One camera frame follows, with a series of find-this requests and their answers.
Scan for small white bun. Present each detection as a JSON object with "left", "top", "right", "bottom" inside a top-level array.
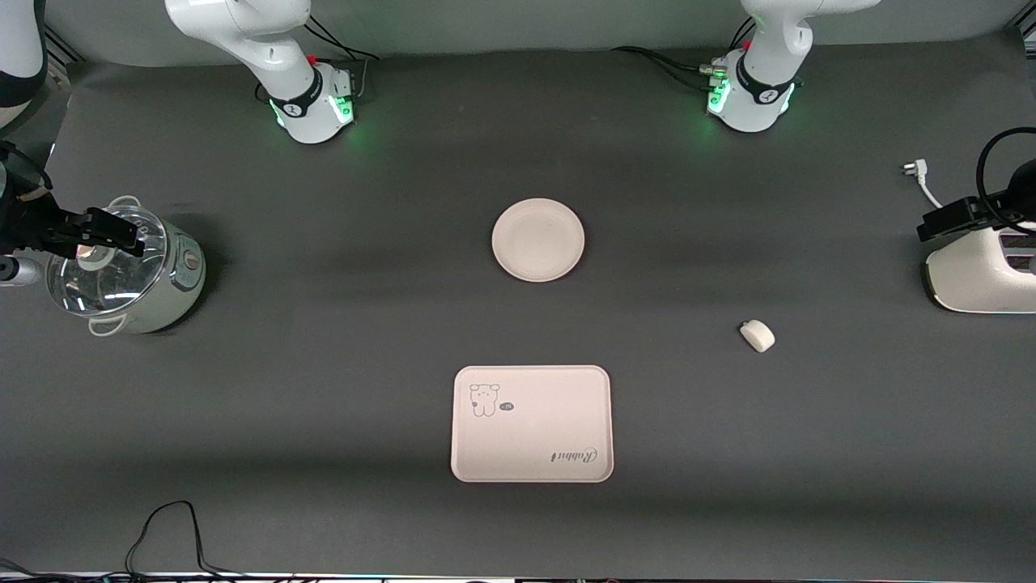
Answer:
[{"left": 739, "top": 319, "right": 776, "bottom": 353}]

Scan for round beige plate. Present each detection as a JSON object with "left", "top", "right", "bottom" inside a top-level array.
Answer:
[{"left": 491, "top": 198, "right": 585, "bottom": 283}]

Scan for beige rectangular tray rabbit print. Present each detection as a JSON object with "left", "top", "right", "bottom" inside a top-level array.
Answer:
[{"left": 450, "top": 365, "right": 614, "bottom": 483}]

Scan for glass pot lid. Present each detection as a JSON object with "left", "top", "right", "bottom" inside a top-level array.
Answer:
[{"left": 46, "top": 205, "right": 169, "bottom": 317}]

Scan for white toaster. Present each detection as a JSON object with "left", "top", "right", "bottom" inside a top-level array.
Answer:
[{"left": 924, "top": 222, "right": 1036, "bottom": 315}]

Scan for grey electric cooking pot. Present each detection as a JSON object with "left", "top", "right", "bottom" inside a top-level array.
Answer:
[{"left": 46, "top": 195, "right": 207, "bottom": 337}]

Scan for white toaster power cable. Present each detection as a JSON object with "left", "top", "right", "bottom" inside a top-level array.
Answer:
[{"left": 902, "top": 159, "right": 945, "bottom": 211}]

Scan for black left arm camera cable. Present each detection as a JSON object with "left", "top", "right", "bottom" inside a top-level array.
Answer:
[{"left": 975, "top": 126, "right": 1036, "bottom": 237}]

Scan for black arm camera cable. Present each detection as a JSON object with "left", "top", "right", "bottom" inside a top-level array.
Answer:
[
  {"left": 975, "top": 126, "right": 1036, "bottom": 237},
  {"left": 0, "top": 141, "right": 54, "bottom": 197}
]

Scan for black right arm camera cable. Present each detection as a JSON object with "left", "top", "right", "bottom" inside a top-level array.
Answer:
[{"left": 0, "top": 141, "right": 54, "bottom": 197}]

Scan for thin black cable loop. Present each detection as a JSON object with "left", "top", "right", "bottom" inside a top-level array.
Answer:
[{"left": 125, "top": 500, "right": 244, "bottom": 581}]

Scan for black right base cables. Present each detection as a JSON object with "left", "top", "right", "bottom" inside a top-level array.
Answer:
[{"left": 303, "top": 15, "right": 380, "bottom": 103}]

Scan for black base cables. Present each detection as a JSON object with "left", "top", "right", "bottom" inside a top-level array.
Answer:
[
  {"left": 303, "top": 15, "right": 380, "bottom": 103},
  {"left": 610, "top": 16, "right": 758, "bottom": 92}
]

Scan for black left base cables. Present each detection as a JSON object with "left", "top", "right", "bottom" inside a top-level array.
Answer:
[{"left": 610, "top": 16, "right": 758, "bottom": 92}]

